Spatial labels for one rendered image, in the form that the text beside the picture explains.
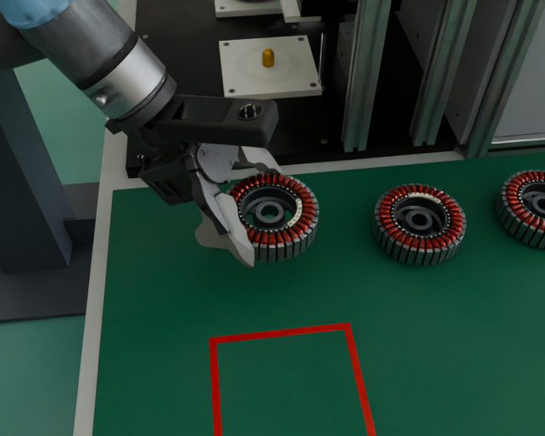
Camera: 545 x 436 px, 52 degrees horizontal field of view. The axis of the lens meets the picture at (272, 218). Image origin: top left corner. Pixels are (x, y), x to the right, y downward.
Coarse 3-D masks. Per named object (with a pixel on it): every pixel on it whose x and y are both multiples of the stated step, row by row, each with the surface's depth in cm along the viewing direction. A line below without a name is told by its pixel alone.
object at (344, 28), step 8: (344, 24) 90; (352, 24) 90; (344, 32) 89; (352, 32) 89; (344, 40) 88; (352, 40) 87; (344, 48) 88; (344, 56) 89; (344, 64) 89; (344, 72) 90
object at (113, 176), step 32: (128, 0) 109; (352, 160) 81; (384, 160) 81; (416, 160) 81; (448, 160) 81; (96, 224) 73; (96, 256) 70; (96, 288) 67; (96, 320) 64; (96, 352) 62; (96, 384) 59
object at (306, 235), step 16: (256, 176) 67; (272, 176) 66; (288, 176) 67; (240, 192) 65; (256, 192) 66; (272, 192) 66; (288, 192) 65; (304, 192) 65; (240, 208) 64; (256, 208) 64; (272, 208) 65; (288, 208) 66; (304, 208) 63; (256, 224) 64; (272, 224) 63; (288, 224) 62; (304, 224) 62; (256, 240) 60; (272, 240) 60; (288, 240) 61; (304, 240) 62; (256, 256) 62; (272, 256) 61; (288, 256) 62
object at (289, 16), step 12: (288, 0) 84; (300, 0) 81; (312, 0) 79; (324, 0) 80; (336, 0) 80; (348, 0) 80; (396, 0) 81; (288, 12) 82; (300, 12) 81; (312, 12) 80; (324, 12) 81; (336, 12) 81; (348, 12) 81
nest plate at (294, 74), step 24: (240, 48) 93; (264, 48) 93; (288, 48) 93; (240, 72) 89; (264, 72) 89; (288, 72) 89; (312, 72) 89; (240, 96) 85; (264, 96) 86; (288, 96) 86
